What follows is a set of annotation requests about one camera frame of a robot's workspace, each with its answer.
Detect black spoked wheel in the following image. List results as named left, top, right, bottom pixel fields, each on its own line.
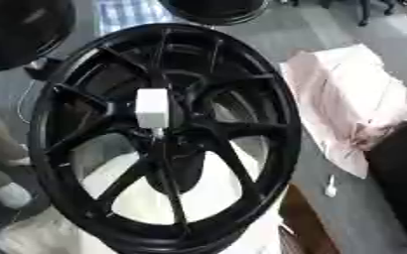
left=28, top=23, right=305, bottom=254

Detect black round wheel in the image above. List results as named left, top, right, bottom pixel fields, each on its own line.
left=0, top=0, right=78, bottom=73
left=156, top=0, right=272, bottom=27

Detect small white pin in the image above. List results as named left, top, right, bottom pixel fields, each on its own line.
left=323, top=174, right=339, bottom=198

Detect pale pink crumpled sheet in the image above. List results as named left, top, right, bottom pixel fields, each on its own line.
left=278, top=43, right=407, bottom=180

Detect black chair legs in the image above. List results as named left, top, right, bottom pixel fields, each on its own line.
left=318, top=0, right=400, bottom=28

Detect thin white cable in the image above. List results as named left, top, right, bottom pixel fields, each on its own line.
left=14, top=78, right=41, bottom=125

